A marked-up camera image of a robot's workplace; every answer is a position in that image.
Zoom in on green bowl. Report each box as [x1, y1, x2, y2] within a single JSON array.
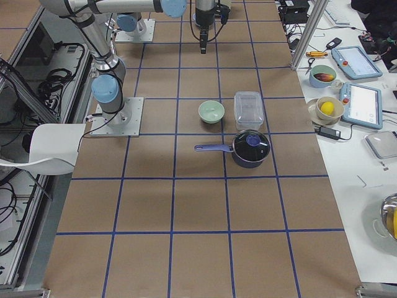
[[198, 101, 225, 124]]

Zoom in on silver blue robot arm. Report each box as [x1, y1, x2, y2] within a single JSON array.
[[40, 1, 187, 130], [106, 12, 146, 36]]

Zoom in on blue bowl with fruit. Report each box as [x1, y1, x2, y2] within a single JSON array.
[[309, 65, 337, 88]]

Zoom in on beige bowl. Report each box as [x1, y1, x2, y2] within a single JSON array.
[[315, 96, 344, 120]]

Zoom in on steel bowl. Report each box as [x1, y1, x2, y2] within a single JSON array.
[[380, 193, 396, 240]]

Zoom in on clear plastic container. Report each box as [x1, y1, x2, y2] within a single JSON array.
[[234, 91, 264, 131]]

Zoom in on black electronics box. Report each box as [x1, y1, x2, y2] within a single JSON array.
[[278, 0, 310, 25]]

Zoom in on orange cylindrical tool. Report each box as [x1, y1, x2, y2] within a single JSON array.
[[305, 51, 328, 58]]

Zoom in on scissors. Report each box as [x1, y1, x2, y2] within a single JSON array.
[[306, 57, 316, 74]]

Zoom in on blue saucepan with lid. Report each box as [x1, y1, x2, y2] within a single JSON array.
[[194, 129, 270, 168]]

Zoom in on black car key fob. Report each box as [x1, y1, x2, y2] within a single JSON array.
[[326, 37, 342, 50]]

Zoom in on white keyboard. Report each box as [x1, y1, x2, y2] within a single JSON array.
[[324, 1, 350, 27]]

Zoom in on beige plate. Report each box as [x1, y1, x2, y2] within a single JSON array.
[[307, 99, 340, 126]]

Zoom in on yellow lemon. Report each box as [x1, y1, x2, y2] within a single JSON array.
[[320, 101, 334, 115]]

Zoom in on upper teach pendant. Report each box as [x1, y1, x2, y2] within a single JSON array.
[[331, 46, 383, 79]]

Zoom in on teach pendant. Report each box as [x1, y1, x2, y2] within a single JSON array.
[[331, 46, 383, 79], [340, 83, 383, 130]]

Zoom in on black power adapter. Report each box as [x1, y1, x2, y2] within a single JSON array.
[[315, 126, 341, 140]]

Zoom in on lower teach pendant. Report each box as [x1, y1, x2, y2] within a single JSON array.
[[340, 83, 383, 130]]

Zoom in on white chair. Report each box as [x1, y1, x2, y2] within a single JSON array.
[[1, 124, 86, 176]]

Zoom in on white kitchen scale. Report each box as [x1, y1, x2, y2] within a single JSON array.
[[364, 131, 397, 159]]

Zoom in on aluminium frame post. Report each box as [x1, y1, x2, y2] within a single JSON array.
[[290, 0, 328, 71]]

